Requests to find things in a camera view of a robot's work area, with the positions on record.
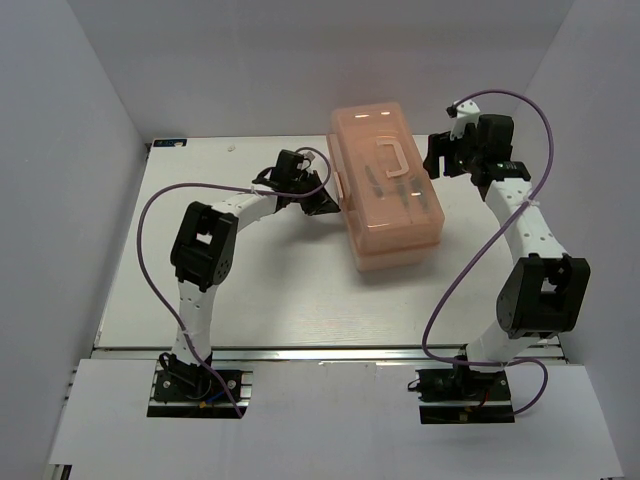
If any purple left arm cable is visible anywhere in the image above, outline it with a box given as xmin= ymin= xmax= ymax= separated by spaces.
xmin=137 ymin=146 xmax=332 ymax=419

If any small green-black screwdriver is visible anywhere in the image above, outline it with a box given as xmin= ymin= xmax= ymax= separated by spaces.
xmin=365 ymin=166 xmax=384 ymax=199

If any pink plastic toolbox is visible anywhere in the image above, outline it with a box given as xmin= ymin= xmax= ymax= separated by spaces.
xmin=327 ymin=102 xmax=445 ymax=272

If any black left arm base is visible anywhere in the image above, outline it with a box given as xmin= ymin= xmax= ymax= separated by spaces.
xmin=146 ymin=365 xmax=253 ymax=420

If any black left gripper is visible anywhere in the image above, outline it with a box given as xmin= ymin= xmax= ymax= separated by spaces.
xmin=289 ymin=170 xmax=341 ymax=216

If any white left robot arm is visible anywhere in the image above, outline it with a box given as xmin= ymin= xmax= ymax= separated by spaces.
xmin=160 ymin=147 xmax=340 ymax=399

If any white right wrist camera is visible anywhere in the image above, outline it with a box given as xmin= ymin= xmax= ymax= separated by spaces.
xmin=446 ymin=100 xmax=481 ymax=141

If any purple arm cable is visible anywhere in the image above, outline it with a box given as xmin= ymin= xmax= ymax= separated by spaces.
xmin=421 ymin=89 xmax=555 ymax=416
xmin=137 ymin=146 xmax=332 ymax=419

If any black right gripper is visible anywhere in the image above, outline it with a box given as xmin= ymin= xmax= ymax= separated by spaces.
xmin=422 ymin=123 xmax=483 ymax=180

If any green-black precision screwdriver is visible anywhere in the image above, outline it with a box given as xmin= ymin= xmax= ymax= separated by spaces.
xmin=394 ymin=178 xmax=409 ymax=211

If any silver ratchet wrench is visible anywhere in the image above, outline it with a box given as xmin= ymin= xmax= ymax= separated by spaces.
xmin=400 ymin=175 xmax=428 ymax=211

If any blue label sticker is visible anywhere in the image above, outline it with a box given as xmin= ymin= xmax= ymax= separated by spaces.
xmin=152 ymin=138 xmax=187 ymax=148

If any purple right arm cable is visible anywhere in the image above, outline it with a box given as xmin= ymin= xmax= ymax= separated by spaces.
xmin=421 ymin=89 xmax=555 ymax=416

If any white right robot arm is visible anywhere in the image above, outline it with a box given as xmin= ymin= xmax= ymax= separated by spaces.
xmin=424 ymin=111 xmax=591 ymax=399

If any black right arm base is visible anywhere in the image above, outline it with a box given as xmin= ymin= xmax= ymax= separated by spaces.
xmin=407 ymin=366 xmax=515 ymax=425

